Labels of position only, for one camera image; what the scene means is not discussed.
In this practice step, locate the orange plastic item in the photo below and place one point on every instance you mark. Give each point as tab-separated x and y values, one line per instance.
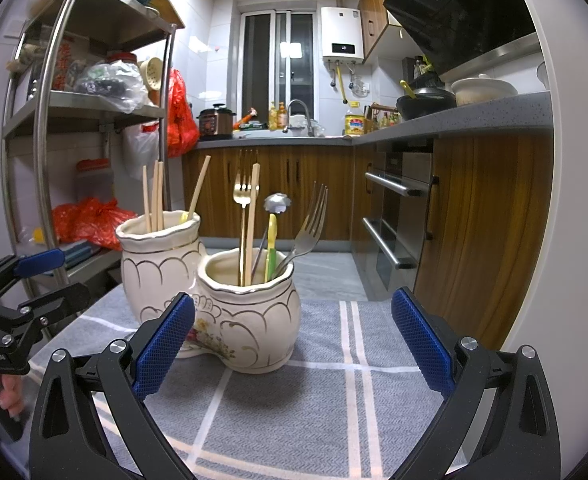
248	117

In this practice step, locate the yellow cooking oil bottle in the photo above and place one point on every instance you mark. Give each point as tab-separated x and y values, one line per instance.
353	122

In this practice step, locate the sliding glass window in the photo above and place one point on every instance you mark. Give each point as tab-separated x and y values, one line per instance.
259	70

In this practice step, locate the white casserole pot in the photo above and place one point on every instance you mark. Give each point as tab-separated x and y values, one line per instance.
478	91

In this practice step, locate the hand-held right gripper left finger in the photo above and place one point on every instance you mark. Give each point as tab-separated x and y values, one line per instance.
166	345

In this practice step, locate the black range hood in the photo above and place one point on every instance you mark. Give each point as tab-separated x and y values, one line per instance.
453	5

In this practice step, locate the seasoning bottle rack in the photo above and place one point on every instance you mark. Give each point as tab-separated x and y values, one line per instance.
381	120

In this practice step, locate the grey striped cloth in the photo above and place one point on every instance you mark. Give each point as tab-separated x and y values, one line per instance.
284	410

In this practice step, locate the built-in steel oven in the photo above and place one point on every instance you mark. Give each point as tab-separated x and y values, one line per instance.
398	200

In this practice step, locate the wooden chopstick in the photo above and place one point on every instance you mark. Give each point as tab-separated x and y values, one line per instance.
161	195
252	220
199	185

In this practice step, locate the red printed package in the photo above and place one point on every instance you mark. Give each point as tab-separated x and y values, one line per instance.
65	65

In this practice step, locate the yellow green tulip-topped utensil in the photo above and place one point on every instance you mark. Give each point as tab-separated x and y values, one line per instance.
272	245
184	218

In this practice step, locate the black wok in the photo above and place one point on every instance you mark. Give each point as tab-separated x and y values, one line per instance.
423	103

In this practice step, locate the white ceramic twin utensil holder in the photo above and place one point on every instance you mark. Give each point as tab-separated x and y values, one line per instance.
254	320

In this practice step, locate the yellow green ladle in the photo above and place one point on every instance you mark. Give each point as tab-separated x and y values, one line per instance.
407	89

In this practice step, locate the person's left hand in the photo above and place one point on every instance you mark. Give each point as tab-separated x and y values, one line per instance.
11	395

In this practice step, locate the white water heater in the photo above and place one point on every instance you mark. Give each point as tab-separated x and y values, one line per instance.
342	30

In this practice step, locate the wooden wall cabinets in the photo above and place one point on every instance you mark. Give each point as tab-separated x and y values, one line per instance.
373	10

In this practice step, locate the beige plastic strainer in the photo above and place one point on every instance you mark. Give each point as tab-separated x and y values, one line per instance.
151	74

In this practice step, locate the gold fork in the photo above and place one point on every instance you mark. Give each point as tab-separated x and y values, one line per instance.
242	200

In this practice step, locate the dark red pressure cooker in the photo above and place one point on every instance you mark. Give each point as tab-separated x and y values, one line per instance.
216	122

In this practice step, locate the red-lidded plastic jar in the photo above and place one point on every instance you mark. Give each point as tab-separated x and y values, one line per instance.
94	180

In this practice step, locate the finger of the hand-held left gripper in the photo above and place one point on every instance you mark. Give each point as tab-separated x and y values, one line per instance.
59	300
41	260

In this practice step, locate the yellow liquid bottle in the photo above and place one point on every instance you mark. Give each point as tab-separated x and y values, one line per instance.
273	117
282	116

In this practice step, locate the wooden base cabinets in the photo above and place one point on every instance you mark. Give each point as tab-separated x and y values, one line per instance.
488	210

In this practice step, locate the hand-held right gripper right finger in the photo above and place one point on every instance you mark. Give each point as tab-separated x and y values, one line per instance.
423	345

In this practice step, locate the silver fork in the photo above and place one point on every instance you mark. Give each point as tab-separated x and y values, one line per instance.
308	240

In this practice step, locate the metal shelf rack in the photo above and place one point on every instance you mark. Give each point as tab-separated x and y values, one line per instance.
74	106

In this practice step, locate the white plastic bag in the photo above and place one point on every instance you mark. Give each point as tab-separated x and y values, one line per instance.
141	150

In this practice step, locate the metal faucet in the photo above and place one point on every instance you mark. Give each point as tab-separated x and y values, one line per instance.
299	105

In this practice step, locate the clear plastic bag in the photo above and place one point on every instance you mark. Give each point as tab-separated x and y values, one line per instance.
114	85

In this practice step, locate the thin grey metal utensil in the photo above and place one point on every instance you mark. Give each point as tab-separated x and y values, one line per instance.
261	255

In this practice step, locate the black wall spice shelf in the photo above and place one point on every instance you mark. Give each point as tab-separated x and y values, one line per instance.
421	72

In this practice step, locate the hanging red plastic bag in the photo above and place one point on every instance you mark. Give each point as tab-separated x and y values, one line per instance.
181	120

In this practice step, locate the crumpled red plastic bag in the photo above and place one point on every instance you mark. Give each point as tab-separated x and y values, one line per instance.
89	222

